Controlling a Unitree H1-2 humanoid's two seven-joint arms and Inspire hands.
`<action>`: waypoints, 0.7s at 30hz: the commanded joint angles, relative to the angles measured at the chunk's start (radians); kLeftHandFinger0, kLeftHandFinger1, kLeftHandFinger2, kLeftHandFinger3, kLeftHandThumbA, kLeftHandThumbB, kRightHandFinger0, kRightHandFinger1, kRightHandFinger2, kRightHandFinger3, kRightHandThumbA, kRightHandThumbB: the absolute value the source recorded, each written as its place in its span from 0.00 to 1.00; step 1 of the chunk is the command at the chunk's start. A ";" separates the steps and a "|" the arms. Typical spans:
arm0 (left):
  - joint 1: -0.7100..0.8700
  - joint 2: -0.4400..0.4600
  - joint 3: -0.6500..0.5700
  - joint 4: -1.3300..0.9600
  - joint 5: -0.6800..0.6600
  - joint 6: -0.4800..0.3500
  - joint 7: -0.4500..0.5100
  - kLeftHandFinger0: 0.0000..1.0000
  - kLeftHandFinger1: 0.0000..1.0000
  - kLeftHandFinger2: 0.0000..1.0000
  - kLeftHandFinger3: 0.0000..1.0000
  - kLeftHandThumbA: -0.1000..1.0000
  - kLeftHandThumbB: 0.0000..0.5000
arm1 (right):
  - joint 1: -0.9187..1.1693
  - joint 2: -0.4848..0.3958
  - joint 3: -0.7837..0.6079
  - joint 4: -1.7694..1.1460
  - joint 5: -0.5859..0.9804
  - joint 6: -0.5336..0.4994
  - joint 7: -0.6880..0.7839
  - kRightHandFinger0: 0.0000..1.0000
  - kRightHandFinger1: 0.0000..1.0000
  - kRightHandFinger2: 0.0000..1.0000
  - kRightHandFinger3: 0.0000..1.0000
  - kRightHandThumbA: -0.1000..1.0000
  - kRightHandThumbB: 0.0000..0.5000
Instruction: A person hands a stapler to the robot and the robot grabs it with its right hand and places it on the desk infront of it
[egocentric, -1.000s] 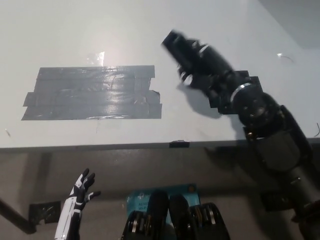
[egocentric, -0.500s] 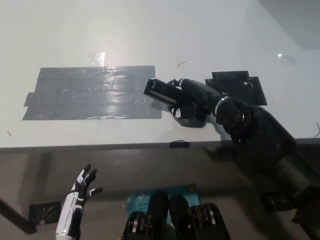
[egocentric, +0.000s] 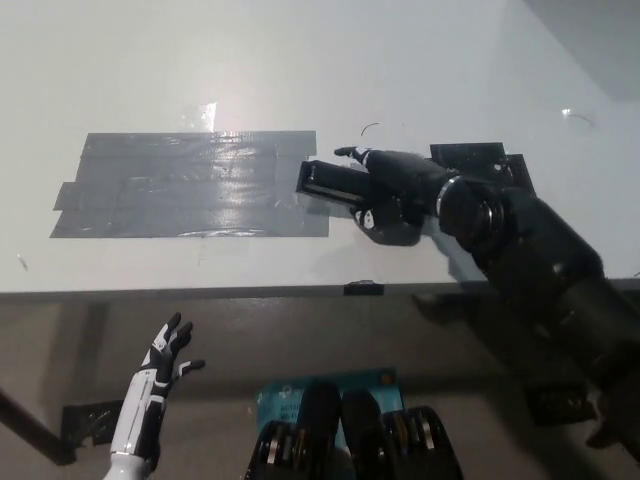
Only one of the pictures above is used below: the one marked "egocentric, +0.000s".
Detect black floor tape patch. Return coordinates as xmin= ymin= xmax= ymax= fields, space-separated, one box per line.
xmin=62 ymin=398 xmax=126 ymax=446

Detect grey duct tape patch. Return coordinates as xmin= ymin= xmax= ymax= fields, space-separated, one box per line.
xmin=49 ymin=130 xmax=331 ymax=240

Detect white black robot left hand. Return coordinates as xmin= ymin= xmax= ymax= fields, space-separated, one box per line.
xmin=109 ymin=312 xmax=207 ymax=457

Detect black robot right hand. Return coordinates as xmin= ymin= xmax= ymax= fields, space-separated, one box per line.
xmin=333 ymin=144 xmax=461 ymax=246

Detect black table leg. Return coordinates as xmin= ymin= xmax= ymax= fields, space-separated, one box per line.
xmin=0 ymin=387 xmax=76 ymax=466

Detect small black rectangular box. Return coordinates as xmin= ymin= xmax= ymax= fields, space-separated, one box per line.
xmin=294 ymin=159 xmax=372 ymax=207

